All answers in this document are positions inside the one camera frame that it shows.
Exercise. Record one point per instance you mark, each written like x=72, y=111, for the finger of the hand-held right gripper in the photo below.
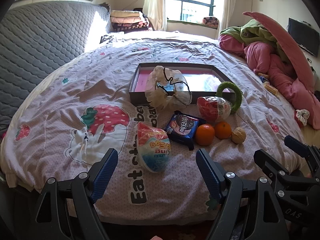
x=265, y=160
x=297, y=147

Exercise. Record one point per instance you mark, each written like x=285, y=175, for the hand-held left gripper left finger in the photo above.
x=106, y=170

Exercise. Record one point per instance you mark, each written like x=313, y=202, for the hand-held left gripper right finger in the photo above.
x=207, y=170

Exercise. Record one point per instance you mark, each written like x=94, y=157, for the orange mandarin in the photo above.
x=223, y=130
x=205, y=135

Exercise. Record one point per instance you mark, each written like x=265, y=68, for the walnut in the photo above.
x=238, y=135

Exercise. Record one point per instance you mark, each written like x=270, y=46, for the dark blue cookie packet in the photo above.
x=180, y=127

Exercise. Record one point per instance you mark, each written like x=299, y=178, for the blue surprise egg toy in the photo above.
x=155, y=155

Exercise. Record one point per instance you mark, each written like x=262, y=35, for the red surprise egg toy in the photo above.
x=207, y=108

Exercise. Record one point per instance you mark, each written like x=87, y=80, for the grey cardboard box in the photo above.
x=136, y=98

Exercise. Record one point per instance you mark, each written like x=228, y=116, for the white plastic bag toy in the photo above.
x=160, y=100

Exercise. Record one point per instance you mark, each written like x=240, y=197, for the red and white scrunchie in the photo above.
x=302, y=117

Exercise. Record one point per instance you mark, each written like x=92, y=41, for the long wafer snack pack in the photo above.
x=271, y=88

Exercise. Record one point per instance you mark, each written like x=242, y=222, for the small blue snack packet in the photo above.
x=264, y=79

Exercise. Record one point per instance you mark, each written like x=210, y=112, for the pink duvet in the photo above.
x=275, y=72

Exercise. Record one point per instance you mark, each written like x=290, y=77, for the short wafer snack pack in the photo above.
x=263, y=75

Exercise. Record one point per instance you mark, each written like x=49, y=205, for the strawberry printed bedsheet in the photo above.
x=75, y=80

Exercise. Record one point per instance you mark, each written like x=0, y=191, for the pink cushion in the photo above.
x=287, y=40

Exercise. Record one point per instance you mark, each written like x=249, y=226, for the black television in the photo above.
x=302, y=35

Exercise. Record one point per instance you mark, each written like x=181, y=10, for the green blanket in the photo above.
x=255, y=33

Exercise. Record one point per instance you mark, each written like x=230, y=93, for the dark patterned cloth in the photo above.
x=108, y=38

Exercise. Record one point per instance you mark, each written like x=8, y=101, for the grey quilted headboard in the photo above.
x=37, y=42

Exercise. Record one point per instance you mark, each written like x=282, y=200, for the dark patterned folded blanket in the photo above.
x=130, y=27

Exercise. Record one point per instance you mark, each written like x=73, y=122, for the patterned pillow on windowsill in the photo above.
x=211, y=22

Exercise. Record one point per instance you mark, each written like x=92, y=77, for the peach folded blanket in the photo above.
x=127, y=20

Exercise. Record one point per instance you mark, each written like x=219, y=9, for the cream folded blanket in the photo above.
x=125, y=13

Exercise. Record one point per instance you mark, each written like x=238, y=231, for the cream curtain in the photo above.
x=228, y=5
x=155, y=5

